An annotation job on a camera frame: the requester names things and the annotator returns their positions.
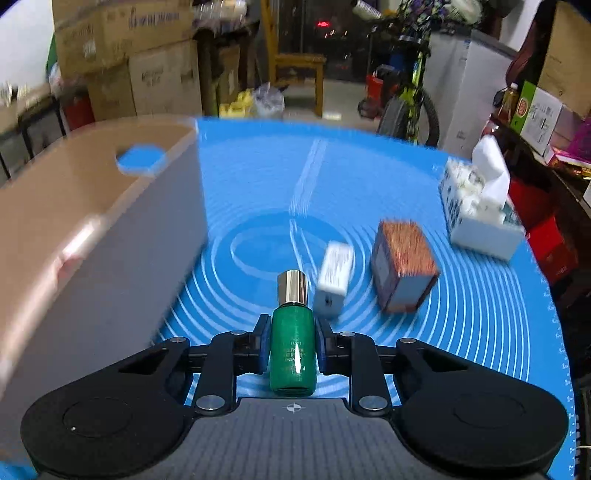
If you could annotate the green and white carton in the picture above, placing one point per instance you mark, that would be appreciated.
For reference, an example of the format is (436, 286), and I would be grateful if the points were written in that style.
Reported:
(538, 120)

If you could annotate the green bottle with gold cap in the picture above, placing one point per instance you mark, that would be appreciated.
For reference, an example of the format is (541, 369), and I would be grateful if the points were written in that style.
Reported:
(294, 350)

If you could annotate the green mountain bicycle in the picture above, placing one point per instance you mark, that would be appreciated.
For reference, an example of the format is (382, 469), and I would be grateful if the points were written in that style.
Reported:
(411, 92)

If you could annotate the large open cardboard box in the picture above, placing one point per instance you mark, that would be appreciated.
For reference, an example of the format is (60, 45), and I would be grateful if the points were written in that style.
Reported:
(115, 32)

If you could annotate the closed cardboard box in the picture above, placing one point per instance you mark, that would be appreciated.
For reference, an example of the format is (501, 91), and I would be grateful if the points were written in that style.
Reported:
(157, 83)

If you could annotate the red container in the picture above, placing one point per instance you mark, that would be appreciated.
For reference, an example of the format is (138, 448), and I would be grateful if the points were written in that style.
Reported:
(78, 113)

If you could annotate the wooden chair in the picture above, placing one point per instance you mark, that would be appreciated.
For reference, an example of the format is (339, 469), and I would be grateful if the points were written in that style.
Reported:
(295, 64)

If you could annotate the dark wooden side table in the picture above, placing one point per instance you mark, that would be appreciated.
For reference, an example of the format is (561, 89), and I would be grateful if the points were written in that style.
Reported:
(226, 69)

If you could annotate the black metal cart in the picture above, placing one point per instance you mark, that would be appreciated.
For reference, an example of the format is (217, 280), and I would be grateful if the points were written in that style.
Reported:
(41, 124)

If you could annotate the small white charger box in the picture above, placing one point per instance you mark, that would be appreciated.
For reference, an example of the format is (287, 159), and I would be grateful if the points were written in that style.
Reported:
(336, 272)

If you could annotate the pink flat box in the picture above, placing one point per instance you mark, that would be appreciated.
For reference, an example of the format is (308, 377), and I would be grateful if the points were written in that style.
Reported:
(575, 152)

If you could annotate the red paper bag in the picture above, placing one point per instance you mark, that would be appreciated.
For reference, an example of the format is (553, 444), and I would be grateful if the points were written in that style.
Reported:
(549, 230)

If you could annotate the blue silicone baking mat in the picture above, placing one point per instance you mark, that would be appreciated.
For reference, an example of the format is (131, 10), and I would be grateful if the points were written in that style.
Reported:
(392, 184)

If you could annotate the oil bottle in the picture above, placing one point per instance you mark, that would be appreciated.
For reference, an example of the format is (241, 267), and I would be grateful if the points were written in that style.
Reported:
(508, 104)

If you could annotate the pink plastic storage basket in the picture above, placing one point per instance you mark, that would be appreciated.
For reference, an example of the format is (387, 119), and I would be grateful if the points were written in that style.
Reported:
(92, 277)

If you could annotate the white chest freezer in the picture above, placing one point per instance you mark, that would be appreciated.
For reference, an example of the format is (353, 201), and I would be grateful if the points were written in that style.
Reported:
(471, 92)

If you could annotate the tall cardboard box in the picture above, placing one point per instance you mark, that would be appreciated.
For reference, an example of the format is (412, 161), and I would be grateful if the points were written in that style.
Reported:
(568, 60)

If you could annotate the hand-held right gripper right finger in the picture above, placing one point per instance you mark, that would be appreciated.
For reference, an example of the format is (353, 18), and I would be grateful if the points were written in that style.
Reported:
(322, 348)

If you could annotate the clear plastic bag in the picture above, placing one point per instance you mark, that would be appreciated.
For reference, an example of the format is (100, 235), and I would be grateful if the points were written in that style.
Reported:
(268, 101)

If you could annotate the white tissue box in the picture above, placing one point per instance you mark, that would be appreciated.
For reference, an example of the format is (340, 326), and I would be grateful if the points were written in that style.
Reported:
(480, 217)

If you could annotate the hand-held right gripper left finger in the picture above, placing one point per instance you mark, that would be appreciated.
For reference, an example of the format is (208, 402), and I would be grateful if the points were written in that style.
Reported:
(264, 346)

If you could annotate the small brown box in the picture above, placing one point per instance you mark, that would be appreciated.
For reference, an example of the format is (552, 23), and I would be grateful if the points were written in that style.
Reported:
(401, 267)

